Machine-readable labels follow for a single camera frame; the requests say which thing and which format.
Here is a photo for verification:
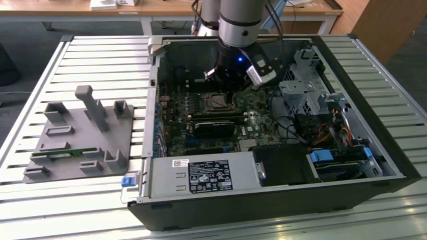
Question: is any small square silver CPU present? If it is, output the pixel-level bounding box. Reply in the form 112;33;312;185
210;96;229;107

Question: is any metal socket cover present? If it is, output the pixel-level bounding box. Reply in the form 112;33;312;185
204;92;236;111

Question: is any CPU socket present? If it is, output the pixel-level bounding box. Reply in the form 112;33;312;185
201;91;241;114

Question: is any black graphics card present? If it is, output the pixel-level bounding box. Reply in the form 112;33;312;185
192;121;236;139

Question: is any green motherboard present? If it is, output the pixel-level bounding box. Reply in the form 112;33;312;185
156;79;288;157

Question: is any small silver heat sink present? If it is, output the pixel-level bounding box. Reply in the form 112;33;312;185
237;139;258;151

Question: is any silver metal drive cage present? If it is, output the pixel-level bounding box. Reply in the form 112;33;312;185
277;48;336;118

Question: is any blue disk carrier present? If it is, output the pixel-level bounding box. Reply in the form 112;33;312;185
308;148;334;165

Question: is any silver power supply unit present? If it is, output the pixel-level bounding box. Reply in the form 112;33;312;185
148;151;261;199

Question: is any blue case latch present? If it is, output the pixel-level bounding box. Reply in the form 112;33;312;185
120;174;140;188

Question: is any black open PC case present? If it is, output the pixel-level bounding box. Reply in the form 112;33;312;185
125;33;421;232

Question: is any white box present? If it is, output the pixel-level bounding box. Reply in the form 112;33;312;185
89;0;120;11

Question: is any green RAM stick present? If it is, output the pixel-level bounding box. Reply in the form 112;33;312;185
30;147;98;160

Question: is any wooden cabinet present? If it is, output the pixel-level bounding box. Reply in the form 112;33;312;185
349;0;427;66

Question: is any grey parts rack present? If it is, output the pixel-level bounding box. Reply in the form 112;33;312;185
21;84;134;185

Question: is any wooden desk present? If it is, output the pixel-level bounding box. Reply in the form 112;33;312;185
0;0;344;36

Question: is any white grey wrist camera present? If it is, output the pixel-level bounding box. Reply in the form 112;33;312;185
244;46;278;87

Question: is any black wire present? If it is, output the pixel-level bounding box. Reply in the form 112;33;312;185
269;115;308;145

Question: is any coloured wire bundle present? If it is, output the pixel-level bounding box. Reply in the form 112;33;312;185
312;107;354;146

